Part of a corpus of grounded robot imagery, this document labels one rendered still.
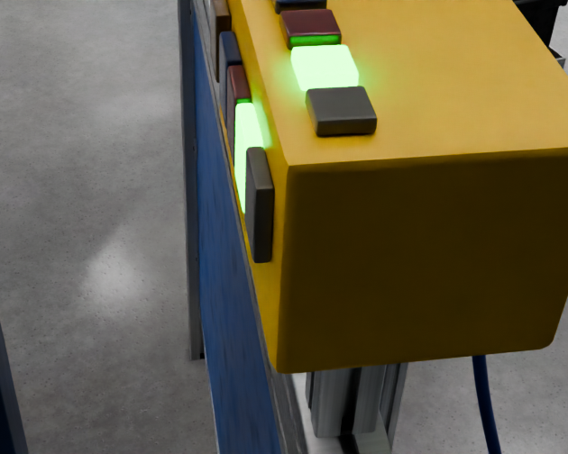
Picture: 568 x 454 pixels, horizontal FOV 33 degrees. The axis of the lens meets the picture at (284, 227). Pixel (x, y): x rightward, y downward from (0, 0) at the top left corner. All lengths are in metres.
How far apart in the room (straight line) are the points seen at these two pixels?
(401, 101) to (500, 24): 0.06
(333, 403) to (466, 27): 0.19
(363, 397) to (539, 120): 0.19
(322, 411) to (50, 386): 1.21
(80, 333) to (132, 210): 0.35
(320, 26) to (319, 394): 0.19
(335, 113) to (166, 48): 2.21
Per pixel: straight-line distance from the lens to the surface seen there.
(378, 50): 0.31
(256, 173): 0.28
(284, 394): 0.51
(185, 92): 1.29
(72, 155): 2.10
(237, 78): 0.32
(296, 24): 0.31
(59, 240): 1.89
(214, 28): 0.37
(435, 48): 0.32
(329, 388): 0.43
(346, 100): 0.27
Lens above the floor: 1.22
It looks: 40 degrees down
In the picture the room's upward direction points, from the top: 3 degrees clockwise
